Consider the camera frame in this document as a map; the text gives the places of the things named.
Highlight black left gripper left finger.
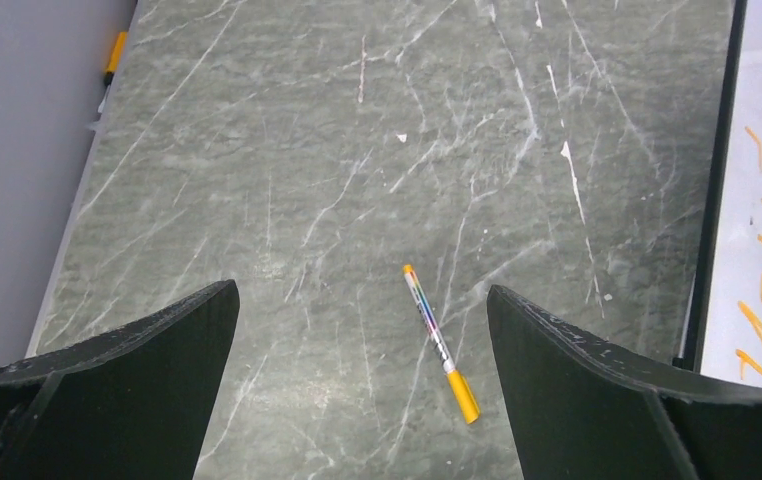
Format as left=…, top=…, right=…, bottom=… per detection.
left=0, top=280, right=240, bottom=479

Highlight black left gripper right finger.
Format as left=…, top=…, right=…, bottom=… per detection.
left=486, top=285, right=762, bottom=479

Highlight yellow marker cap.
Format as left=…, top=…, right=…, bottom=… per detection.
left=446, top=370, right=481, bottom=424

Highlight white whiteboard black frame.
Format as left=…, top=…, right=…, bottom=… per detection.
left=681, top=1, right=762, bottom=388

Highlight orange-black pen at wall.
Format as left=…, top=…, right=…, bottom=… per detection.
left=97, top=31, right=128, bottom=114

